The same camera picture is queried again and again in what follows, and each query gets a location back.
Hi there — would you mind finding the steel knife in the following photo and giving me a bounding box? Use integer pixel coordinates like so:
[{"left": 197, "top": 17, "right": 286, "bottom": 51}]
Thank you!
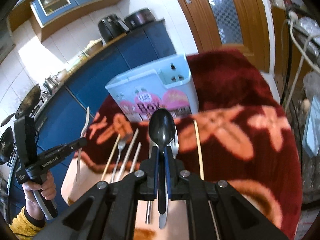
[{"left": 145, "top": 140, "right": 155, "bottom": 224}]

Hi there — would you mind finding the beige wooden chopstick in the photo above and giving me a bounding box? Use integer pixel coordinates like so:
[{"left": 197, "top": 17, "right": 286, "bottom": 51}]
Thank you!
[
  {"left": 101, "top": 134, "right": 120, "bottom": 181},
  {"left": 194, "top": 120, "right": 220, "bottom": 240}
]

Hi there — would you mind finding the steel fork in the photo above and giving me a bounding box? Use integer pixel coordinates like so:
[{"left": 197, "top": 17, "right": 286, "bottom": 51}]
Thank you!
[{"left": 110, "top": 138, "right": 126, "bottom": 183}]

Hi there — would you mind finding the black plastic spoon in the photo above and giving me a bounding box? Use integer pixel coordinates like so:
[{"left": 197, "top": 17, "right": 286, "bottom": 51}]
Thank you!
[{"left": 149, "top": 108, "right": 175, "bottom": 215}]

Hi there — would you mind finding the white plastic fork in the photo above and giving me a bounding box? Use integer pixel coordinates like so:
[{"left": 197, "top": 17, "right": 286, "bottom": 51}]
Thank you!
[{"left": 76, "top": 106, "right": 90, "bottom": 182}]

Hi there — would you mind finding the white chopstick short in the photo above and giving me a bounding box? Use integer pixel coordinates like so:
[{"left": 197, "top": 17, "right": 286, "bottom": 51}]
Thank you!
[{"left": 129, "top": 142, "right": 142, "bottom": 173}]

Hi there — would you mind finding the cream plastic spoon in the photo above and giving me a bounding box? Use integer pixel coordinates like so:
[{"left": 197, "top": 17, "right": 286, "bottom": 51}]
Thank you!
[{"left": 159, "top": 130, "right": 179, "bottom": 229}]

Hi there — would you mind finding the yellow sleeve left forearm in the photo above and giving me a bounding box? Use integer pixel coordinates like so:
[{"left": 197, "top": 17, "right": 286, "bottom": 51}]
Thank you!
[{"left": 9, "top": 206, "right": 46, "bottom": 239}]

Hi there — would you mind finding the left hand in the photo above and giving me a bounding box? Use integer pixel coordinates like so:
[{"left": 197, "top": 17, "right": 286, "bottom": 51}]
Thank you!
[{"left": 22, "top": 171, "right": 57, "bottom": 221}]

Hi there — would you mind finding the black wok pan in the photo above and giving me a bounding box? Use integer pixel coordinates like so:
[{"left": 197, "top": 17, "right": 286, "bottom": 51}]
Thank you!
[{"left": 1, "top": 84, "right": 41, "bottom": 127}]

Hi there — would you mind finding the red floral blanket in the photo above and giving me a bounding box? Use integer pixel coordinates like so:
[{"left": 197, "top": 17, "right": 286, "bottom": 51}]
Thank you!
[{"left": 61, "top": 50, "right": 302, "bottom": 239}]

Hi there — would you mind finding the steel kettle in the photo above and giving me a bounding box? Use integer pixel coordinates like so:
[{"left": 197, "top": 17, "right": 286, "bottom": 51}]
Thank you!
[{"left": 43, "top": 75, "right": 60, "bottom": 95}]

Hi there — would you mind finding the light blue utensil holder box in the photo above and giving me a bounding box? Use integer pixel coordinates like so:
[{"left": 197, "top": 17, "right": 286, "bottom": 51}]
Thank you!
[{"left": 105, "top": 54, "right": 199, "bottom": 122}]

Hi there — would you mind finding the light blue tray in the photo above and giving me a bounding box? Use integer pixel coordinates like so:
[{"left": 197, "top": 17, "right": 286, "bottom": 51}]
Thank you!
[{"left": 302, "top": 96, "right": 319, "bottom": 158}]

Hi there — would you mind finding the black air fryer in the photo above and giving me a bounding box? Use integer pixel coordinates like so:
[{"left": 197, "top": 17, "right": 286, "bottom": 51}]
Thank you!
[{"left": 98, "top": 14, "right": 130, "bottom": 43}]

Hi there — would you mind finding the black rice cooker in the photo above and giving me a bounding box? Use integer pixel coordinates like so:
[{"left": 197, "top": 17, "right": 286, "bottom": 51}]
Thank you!
[{"left": 124, "top": 8, "right": 156, "bottom": 30}]

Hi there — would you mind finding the wooden door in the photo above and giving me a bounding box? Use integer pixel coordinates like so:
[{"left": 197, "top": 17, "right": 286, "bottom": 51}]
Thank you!
[{"left": 178, "top": 0, "right": 271, "bottom": 72}]

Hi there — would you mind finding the blue wall cabinet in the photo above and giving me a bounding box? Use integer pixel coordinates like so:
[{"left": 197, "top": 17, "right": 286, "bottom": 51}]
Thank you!
[{"left": 8, "top": 0, "right": 121, "bottom": 42}]

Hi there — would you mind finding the white power strip cable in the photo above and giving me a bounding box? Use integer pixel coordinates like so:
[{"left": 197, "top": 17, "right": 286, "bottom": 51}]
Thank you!
[{"left": 280, "top": 10, "right": 320, "bottom": 113}]

